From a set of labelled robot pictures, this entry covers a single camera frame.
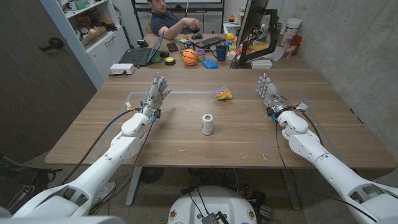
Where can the small black puck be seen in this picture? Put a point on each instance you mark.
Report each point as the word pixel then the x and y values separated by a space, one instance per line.
pixel 164 54

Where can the colourful carton box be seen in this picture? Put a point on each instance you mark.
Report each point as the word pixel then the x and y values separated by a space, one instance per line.
pixel 186 46

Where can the yellow plate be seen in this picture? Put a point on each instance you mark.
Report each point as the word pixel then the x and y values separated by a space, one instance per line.
pixel 260 47

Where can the white rectangular box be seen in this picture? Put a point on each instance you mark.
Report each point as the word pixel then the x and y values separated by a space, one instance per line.
pixel 261 64

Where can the yellow black buzzer button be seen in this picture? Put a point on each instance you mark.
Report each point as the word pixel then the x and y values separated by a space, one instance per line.
pixel 170 61

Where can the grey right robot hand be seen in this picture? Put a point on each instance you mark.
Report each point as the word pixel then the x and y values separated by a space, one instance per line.
pixel 270 93

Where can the black round fan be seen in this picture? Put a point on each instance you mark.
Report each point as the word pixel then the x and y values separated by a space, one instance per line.
pixel 151 175

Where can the seated man in dark shirt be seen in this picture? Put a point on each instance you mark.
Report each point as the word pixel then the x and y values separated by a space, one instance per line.
pixel 166 21

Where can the red cup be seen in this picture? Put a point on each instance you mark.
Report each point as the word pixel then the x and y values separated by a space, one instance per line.
pixel 297 43

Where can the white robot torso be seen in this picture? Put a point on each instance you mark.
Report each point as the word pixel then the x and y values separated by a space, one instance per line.
pixel 214 202

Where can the black computer mouse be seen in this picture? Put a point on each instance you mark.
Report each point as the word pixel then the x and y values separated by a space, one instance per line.
pixel 196 36

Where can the black backpack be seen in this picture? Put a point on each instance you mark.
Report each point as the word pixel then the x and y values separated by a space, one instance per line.
pixel 21 183

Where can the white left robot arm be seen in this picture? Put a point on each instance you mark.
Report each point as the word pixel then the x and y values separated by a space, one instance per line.
pixel 124 146

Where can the black keyboard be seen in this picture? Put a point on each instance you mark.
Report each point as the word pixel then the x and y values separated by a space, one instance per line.
pixel 210 42

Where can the cardboard box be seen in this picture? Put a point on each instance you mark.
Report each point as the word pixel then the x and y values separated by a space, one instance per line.
pixel 93 38

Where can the black webcam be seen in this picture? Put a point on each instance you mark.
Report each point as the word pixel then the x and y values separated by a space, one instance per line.
pixel 142 43

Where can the stack of colourful cups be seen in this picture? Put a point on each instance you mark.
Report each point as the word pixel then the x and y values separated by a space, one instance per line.
pixel 201 55

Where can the black computer monitor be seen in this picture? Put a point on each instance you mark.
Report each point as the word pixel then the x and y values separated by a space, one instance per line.
pixel 252 18

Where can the purple yellow orange toy block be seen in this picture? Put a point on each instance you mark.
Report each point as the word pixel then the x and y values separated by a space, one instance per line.
pixel 223 93

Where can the black smartphone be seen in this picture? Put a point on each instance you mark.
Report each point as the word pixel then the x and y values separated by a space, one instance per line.
pixel 172 47

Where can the black monitor stand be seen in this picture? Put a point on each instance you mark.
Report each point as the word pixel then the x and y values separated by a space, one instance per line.
pixel 273 31

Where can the orange mini basketball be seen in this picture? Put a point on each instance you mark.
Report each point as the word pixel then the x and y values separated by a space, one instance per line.
pixel 189 57

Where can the blue plastic brick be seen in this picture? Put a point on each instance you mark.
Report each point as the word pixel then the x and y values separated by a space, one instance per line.
pixel 210 64

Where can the clear glass jar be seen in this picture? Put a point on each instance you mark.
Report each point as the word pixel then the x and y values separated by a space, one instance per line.
pixel 287 51

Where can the yellow ball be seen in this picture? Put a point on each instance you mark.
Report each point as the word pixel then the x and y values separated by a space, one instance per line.
pixel 230 36

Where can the green rounded object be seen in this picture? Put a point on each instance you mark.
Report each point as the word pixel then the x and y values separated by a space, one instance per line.
pixel 156 58

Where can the dark wooden door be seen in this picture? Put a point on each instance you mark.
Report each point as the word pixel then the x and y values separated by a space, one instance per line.
pixel 37 93

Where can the white power box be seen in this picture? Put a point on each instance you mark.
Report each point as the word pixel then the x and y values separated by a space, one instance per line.
pixel 122 68

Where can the dark blue mug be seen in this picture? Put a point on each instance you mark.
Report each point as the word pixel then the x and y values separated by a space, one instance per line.
pixel 221 53

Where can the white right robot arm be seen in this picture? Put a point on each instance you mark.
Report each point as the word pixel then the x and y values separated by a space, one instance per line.
pixel 311 146

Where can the grey table leg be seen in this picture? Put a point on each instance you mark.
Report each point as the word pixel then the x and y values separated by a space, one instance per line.
pixel 133 186
pixel 291 189

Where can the white shelf cabinet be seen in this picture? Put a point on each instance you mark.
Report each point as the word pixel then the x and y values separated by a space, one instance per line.
pixel 105 53

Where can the white wipes canister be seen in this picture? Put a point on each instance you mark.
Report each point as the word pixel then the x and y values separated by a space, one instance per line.
pixel 291 29

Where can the open black laptop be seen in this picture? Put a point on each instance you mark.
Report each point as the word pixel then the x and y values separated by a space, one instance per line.
pixel 138 56

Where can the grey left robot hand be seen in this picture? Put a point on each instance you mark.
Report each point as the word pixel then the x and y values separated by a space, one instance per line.
pixel 155 95

